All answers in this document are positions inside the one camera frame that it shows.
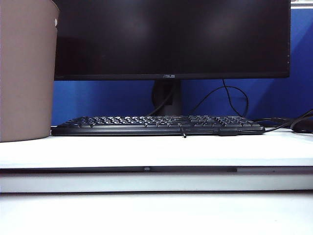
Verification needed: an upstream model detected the brown trash bin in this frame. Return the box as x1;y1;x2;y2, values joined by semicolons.
0;0;60;142

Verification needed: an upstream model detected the black monitor stand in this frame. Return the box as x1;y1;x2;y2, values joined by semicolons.
151;79;184;117

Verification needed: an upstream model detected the black computer keyboard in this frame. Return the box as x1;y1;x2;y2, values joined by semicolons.
50;115;267;137

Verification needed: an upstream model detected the black computer mouse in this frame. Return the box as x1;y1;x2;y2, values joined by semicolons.
290;120;313;134

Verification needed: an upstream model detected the black monitor cable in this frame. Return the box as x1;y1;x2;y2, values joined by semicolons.
148;83;172;116

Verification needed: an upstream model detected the thin black looping cable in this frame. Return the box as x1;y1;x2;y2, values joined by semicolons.
190;78;249;117

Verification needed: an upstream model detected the thin black desk cable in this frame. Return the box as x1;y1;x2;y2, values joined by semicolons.
251;117;298;133

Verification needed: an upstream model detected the thick black power cable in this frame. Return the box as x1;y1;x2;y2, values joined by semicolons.
291;109;313;128

